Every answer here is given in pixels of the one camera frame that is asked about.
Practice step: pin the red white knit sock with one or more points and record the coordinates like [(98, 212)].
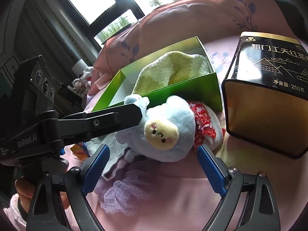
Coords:
[(208, 130)]

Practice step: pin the left hand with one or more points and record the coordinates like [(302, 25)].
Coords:
[(25, 192)]

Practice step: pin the pile of white clothes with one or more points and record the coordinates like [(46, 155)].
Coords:
[(82, 85)]

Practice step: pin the orange blue tissue box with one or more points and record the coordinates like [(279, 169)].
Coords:
[(80, 151)]

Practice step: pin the lilac mesh bath puff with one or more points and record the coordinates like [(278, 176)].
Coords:
[(123, 195)]

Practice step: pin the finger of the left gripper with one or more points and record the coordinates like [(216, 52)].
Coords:
[(82, 127)]

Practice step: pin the white paper roll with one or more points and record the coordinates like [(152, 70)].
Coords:
[(79, 67)]

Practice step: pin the blue plush sheep toy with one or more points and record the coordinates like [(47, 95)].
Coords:
[(165, 133)]

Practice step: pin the pink bed sheet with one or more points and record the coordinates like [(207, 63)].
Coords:
[(176, 171)]

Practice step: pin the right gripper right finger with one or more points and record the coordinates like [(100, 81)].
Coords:
[(260, 211)]

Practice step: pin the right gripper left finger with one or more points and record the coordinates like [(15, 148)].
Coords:
[(46, 211)]

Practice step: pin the black window frame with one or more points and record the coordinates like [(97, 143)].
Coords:
[(101, 19)]

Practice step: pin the green open box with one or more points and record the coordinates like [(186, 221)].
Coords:
[(203, 88)]

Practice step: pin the pink leaf print pillow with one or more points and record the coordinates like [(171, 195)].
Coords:
[(209, 20)]

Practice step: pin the grey knit cloth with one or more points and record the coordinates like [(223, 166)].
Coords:
[(115, 156)]

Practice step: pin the cream yellow knit towel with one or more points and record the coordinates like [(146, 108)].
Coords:
[(169, 69)]

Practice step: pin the black gold tea tin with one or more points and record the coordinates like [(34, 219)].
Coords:
[(265, 93)]

